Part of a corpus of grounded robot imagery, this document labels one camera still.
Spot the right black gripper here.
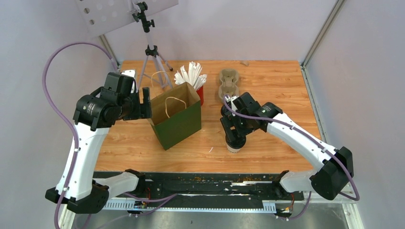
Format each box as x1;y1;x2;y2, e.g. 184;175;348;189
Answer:
220;111;258;142

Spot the white paper cup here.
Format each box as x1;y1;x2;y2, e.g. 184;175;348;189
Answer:
226;145;241;154

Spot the green paper bag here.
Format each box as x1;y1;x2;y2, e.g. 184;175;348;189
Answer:
148;83;202;150

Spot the black plastic cup lid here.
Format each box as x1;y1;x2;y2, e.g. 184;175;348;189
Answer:
225;134;246;149

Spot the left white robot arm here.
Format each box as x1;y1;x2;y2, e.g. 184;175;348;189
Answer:
45;71;151;214

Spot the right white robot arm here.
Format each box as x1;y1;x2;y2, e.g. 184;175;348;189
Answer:
220;93;360;201

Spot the cardboard cup carrier tray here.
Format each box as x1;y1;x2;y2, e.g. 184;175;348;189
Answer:
218;68;240;102

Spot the red straw holder cup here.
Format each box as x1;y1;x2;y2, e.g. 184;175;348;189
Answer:
196;86;204;106

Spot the white wrapped straws bundle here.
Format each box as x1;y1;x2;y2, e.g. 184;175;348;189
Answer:
174;62;207;91

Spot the white perforated panel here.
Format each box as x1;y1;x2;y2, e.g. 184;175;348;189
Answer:
75;0;179;37

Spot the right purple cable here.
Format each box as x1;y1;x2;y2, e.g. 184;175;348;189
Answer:
223;94;361;221

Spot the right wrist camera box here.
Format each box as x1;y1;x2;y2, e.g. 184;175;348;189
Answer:
225;96;238;112

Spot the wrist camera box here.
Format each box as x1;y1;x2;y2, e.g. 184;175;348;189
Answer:
121;69;137;94
225;96;238;112

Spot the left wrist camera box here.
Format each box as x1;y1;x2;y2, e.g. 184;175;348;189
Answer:
121;69;137;94

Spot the silver camera tripod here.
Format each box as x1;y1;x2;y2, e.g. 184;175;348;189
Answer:
130;0;173;89

